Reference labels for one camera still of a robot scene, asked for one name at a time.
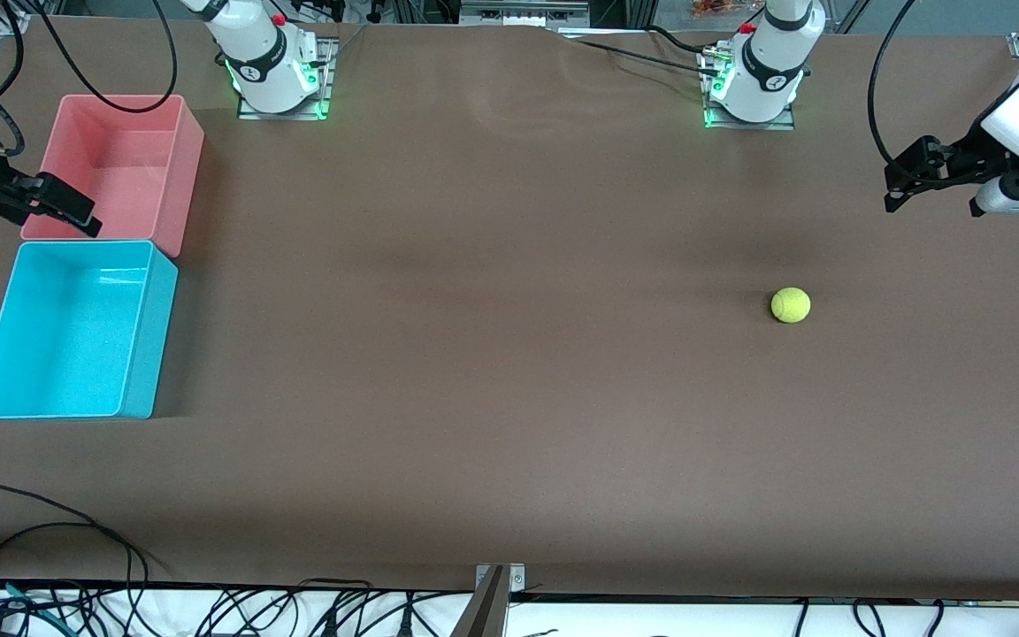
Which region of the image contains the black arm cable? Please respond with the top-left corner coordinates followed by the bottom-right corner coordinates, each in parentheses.
top-left (867, 0), bottom-right (948, 182)
top-left (32, 0), bottom-right (179, 114)

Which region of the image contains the small metal bracket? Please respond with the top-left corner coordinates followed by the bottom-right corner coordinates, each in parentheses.
top-left (474, 564), bottom-right (526, 611)

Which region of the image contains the dark grey beam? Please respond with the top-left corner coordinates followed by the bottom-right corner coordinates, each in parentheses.
top-left (449, 566), bottom-right (510, 637)

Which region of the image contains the yellow-green tennis ball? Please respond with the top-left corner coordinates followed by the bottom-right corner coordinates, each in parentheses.
top-left (770, 287), bottom-right (812, 325)

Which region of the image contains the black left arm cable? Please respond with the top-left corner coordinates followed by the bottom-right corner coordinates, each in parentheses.
top-left (867, 0), bottom-right (948, 182)

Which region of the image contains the black base power cable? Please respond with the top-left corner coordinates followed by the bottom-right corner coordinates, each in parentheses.
top-left (563, 27), bottom-right (723, 76)

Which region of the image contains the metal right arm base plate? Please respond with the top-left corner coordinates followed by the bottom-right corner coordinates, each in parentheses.
top-left (237, 37), bottom-right (338, 121)

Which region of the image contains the pink plastic bin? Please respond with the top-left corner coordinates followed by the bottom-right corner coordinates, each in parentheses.
top-left (19, 95), bottom-right (206, 258)

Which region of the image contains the grey power strip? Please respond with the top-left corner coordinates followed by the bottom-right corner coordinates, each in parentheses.
top-left (459, 0), bottom-right (591, 26)

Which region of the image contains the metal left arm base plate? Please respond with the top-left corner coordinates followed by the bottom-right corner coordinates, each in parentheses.
top-left (701, 49), bottom-right (796, 131)

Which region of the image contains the thin black looped cable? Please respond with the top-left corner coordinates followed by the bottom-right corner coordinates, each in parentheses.
top-left (0, 522), bottom-right (149, 589)

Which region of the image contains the blue plastic bin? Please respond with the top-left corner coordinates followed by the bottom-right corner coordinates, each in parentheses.
top-left (0, 240), bottom-right (180, 420)

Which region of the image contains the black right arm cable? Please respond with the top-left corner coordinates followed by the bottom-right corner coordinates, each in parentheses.
top-left (32, 0), bottom-right (179, 114)

